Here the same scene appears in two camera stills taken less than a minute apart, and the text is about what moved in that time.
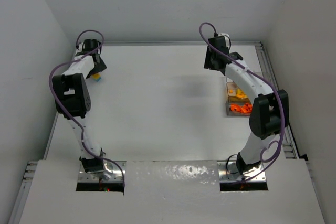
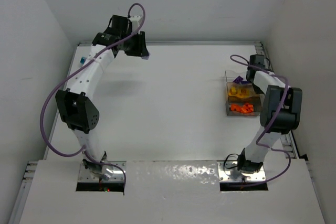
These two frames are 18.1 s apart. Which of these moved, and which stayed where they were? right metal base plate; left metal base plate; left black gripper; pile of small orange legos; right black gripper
Moved: left black gripper; right black gripper
Stayed: left metal base plate; pile of small orange legos; right metal base plate
